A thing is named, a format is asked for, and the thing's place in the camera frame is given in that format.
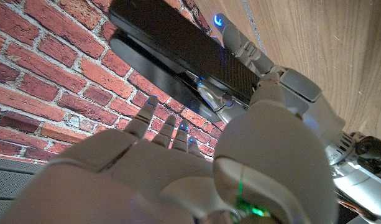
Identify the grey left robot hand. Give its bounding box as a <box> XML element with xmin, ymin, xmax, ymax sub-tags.
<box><xmin>195</xmin><ymin>12</ymin><xmax>381</xmax><ymax>216</ymax></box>

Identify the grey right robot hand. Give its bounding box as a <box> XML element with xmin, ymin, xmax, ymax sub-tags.
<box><xmin>0</xmin><ymin>73</ymin><xmax>339</xmax><ymax>224</ymax></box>

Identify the grey tape strip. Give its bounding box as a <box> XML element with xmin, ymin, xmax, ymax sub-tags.
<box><xmin>241</xmin><ymin>0</ymin><xmax>268</xmax><ymax>55</ymax></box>

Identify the red brick print backdrop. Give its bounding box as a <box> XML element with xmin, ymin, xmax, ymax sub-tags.
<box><xmin>0</xmin><ymin>0</ymin><xmax>228</xmax><ymax>164</ymax></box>

